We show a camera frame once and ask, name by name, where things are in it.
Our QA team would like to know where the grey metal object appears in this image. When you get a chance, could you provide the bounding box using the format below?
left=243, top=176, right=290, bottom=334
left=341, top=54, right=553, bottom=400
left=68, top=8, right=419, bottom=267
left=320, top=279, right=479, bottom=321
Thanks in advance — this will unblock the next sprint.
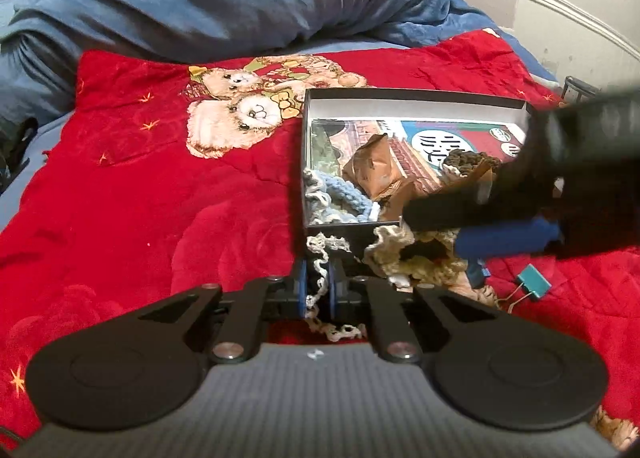
left=564, top=76, right=601, bottom=104

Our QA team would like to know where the red bear print blanket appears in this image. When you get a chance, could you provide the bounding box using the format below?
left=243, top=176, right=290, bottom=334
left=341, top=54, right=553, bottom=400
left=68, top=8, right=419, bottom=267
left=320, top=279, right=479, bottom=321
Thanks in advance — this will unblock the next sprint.
left=0, top=28, right=640, bottom=451

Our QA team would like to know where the brown triangular packet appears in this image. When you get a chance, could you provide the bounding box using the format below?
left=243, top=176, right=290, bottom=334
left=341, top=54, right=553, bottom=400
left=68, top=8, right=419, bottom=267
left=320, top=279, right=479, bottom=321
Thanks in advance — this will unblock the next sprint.
left=342, top=133, right=432, bottom=205

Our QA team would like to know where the beige crochet doily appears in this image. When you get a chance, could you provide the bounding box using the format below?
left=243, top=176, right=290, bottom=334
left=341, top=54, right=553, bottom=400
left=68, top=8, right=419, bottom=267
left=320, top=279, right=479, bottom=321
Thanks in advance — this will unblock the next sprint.
left=363, top=225, right=473, bottom=289

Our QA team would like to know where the dark cloth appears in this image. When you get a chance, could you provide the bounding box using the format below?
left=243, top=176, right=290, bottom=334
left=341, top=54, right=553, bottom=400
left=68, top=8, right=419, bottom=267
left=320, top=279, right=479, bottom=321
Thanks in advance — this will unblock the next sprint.
left=0, top=117, right=40, bottom=191

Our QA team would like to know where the white crochet lace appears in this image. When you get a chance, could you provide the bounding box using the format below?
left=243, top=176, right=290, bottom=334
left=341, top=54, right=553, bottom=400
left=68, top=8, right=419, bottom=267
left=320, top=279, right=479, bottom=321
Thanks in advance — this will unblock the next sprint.
left=304, top=232, right=369, bottom=341

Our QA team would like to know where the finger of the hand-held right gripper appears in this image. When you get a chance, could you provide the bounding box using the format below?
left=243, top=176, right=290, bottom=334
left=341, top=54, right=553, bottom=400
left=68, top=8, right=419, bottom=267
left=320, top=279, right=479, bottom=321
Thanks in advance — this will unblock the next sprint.
left=404, top=180, right=537, bottom=233
left=454, top=217, right=562, bottom=259

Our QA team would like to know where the light blue crochet piece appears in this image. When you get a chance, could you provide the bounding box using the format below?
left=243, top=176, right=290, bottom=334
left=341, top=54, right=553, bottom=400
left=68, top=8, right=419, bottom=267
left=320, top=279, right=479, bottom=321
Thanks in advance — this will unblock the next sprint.
left=303, top=169, right=384, bottom=225

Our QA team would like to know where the printed picture card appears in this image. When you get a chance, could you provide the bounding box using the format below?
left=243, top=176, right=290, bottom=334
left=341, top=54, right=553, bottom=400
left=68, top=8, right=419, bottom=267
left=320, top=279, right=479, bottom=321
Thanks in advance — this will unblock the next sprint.
left=310, top=116, right=527, bottom=191

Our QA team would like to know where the black cardboard box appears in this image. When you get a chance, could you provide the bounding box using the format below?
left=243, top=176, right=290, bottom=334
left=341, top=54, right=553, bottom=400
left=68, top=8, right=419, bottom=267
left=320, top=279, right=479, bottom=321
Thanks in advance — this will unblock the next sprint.
left=301, top=88, right=537, bottom=251

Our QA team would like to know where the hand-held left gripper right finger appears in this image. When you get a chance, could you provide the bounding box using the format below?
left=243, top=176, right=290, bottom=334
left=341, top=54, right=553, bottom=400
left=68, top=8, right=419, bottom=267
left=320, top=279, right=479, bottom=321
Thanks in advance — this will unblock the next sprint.
left=327, top=259, right=501, bottom=365

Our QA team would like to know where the dark grey crochet coaster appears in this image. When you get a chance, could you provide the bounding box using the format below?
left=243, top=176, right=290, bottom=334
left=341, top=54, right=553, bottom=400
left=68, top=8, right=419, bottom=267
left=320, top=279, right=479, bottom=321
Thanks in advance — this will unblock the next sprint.
left=442, top=148, right=503, bottom=175

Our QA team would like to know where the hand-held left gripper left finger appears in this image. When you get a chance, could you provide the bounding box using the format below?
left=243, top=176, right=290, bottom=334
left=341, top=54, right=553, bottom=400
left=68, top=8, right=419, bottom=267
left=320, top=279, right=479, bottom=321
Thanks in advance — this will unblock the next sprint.
left=137, top=259, right=308, bottom=365

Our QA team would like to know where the blue binder clip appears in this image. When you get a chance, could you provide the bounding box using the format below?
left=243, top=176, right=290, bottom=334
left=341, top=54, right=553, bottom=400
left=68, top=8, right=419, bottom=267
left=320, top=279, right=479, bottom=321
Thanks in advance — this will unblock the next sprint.
left=504, top=263, right=552, bottom=315

